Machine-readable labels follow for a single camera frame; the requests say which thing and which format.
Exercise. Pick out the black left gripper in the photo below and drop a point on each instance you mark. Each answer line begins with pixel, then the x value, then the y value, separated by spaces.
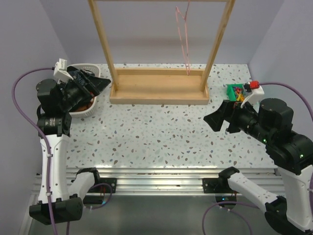
pixel 98 84

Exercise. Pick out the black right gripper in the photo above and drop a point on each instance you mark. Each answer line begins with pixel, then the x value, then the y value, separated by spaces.
pixel 216 119

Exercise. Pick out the pink wire hanger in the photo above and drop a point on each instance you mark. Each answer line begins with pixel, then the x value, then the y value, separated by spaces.
pixel 183 37

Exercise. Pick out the navy striped underwear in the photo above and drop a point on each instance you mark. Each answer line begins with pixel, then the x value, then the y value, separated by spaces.
pixel 81 75

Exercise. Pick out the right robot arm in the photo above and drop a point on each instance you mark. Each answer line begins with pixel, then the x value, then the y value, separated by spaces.
pixel 292 153

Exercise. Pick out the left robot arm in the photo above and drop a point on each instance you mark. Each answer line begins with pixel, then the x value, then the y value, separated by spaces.
pixel 58 202

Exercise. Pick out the white laundry basket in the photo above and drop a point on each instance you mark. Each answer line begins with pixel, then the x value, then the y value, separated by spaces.
pixel 82 95

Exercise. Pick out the orange garment in basket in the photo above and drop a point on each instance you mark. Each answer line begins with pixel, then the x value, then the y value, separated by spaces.
pixel 85 106

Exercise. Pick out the green clothespin bin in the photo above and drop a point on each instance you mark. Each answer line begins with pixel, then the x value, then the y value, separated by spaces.
pixel 230 93

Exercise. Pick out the colourful clothespins in bin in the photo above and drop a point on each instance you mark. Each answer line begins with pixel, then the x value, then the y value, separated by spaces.
pixel 239 93

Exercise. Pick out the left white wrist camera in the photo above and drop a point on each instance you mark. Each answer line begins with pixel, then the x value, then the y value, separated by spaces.
pixel 60 71

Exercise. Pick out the aluminium mounting rail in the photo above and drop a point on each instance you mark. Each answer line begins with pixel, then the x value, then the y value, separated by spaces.
pixel 181 181

